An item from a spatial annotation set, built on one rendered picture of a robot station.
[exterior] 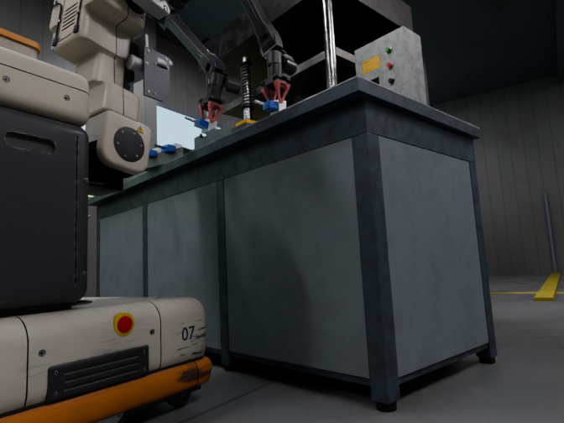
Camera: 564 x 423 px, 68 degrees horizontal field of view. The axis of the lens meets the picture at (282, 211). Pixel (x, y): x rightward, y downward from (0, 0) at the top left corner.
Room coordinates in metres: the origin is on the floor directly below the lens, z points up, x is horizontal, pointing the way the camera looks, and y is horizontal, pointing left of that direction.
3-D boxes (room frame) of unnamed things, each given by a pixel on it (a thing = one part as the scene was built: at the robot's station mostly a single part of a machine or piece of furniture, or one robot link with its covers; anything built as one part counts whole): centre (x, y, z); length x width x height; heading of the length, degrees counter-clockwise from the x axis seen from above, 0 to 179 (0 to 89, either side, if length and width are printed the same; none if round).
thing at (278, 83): (1.49, -0.01, 0.99); 0.07 x 0.07 x 0.09; 42
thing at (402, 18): (2.77, -0.17, 1.75); 1.30 x 0.84 x 0.61; 42
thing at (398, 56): (2.05, -0.59, 0.73); 0.30 x 0.22 x 1.47; 42
